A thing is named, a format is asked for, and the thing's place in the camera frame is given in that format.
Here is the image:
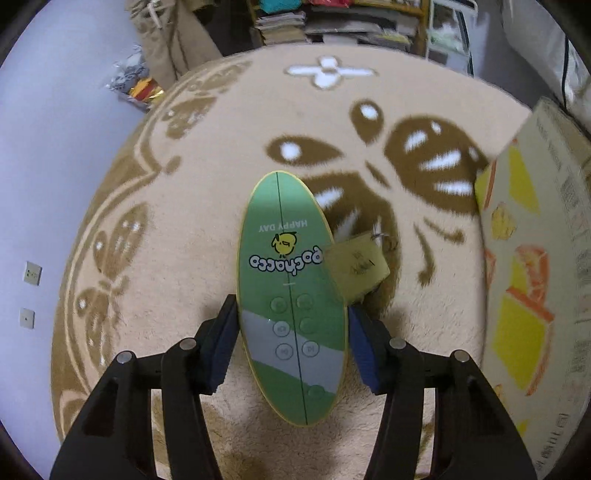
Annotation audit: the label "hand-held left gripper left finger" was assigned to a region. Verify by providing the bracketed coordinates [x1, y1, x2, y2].
[50, 294, 241, 480]

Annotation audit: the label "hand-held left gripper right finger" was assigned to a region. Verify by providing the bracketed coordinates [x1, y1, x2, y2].
[347, 305, 539, 480]

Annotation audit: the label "yellow key tag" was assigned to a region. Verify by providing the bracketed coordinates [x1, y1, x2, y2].
[323, 231, 400, 303]

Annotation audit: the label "green oval remote control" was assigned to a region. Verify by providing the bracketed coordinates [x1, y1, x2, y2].
[236, 171, 350, 426]

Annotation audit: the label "printed cardboard box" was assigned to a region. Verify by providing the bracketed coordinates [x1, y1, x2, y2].
[475, 97, 591, 480]

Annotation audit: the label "beige butterfly-patterned rug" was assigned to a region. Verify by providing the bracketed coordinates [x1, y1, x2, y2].
[50, 44, 536, 480]

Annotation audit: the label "plush toys in plastic bag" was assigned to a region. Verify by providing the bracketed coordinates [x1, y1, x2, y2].
[105, 44, 167, 112]

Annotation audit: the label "beige coat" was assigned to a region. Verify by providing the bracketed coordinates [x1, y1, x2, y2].
[126, 0, 222, 88]

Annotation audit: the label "wooden shelf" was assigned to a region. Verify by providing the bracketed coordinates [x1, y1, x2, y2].
[247, 0, 430, 56]

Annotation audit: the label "stack of books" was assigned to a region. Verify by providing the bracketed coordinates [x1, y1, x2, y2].
[252, 9, 416, 51]

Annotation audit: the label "white trolley cart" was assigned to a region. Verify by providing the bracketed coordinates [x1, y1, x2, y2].
[427, 0, 478, 77]

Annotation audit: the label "teal bag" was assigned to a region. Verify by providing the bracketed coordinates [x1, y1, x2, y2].
[259, 0, 303, 14]

